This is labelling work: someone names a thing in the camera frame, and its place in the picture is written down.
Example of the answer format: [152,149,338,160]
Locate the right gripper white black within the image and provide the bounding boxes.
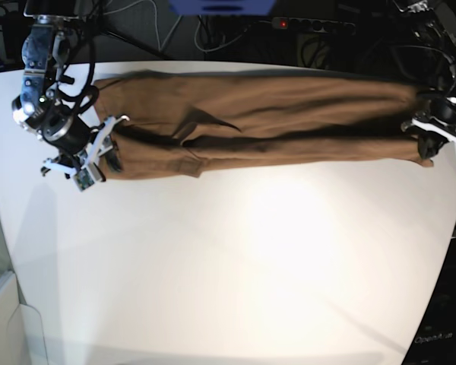
[40,115,129,192]

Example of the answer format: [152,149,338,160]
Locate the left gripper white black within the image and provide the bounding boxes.
[401,97,456,160]

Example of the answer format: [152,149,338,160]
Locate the brown T-shirt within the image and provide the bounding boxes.
[95,73,432,180]

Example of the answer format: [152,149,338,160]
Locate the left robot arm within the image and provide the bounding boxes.
[390,1,456,160]

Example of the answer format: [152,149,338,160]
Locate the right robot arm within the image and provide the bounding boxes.
[11,1,128,191]

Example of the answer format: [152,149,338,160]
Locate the black OpenArm base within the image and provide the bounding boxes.
[403,238,456,364]

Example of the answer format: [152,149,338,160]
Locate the white bin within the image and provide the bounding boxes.
[0,271,49,365]

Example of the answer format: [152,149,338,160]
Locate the white grey cables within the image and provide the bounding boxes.
[147,0,252,54]

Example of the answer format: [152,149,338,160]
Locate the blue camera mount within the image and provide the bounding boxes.
[169,0,276,16]

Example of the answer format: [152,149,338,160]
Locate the white power strip red switch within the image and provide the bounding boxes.
[271,17,356,36]

